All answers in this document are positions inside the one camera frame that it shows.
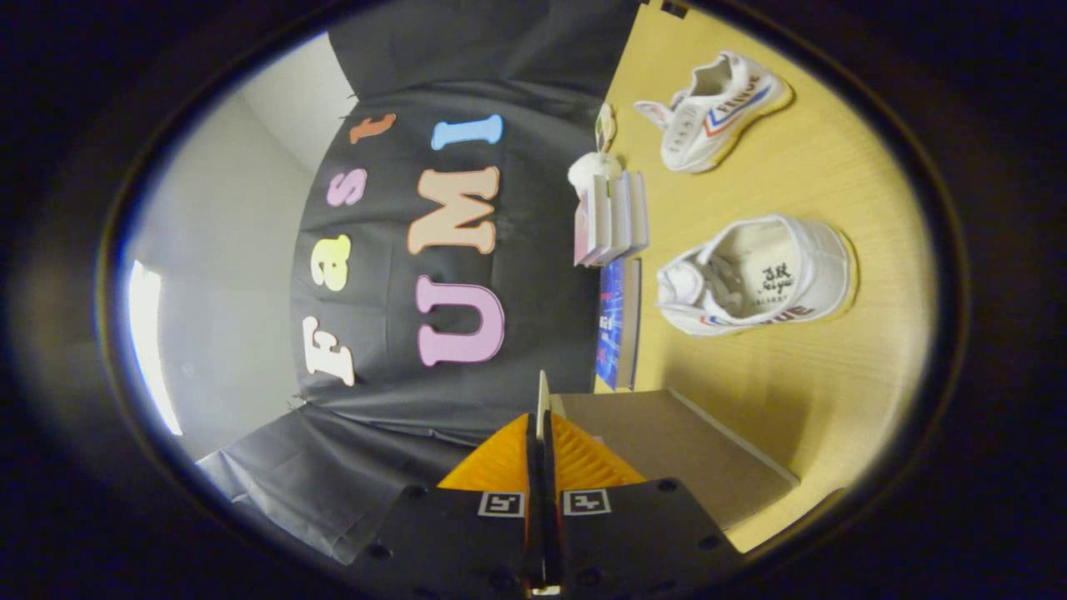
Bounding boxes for white fuzzy ball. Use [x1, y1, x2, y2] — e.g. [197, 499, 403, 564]
[568, 152, 624, 199]

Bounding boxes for white cover book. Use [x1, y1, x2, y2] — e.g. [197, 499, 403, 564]
[596, 175, 634, 263]

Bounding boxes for beige fabric storage box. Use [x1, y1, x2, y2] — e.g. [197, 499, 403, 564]
[536, 371, 801, 532]

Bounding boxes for blue cover book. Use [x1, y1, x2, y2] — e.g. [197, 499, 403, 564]
[595, 257, 643, 393]

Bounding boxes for lavender cover book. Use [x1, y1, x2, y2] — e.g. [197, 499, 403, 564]
[624, 171, 650, 255]

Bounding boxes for white shoe red blue stripes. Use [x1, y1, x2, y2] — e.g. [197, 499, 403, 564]
[655, 214, 858, 338]
[634, 50, 793, 174]

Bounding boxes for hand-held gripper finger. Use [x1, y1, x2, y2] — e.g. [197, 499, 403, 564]
[542, 411, 744, 597]
[343, 412, 543, 597]

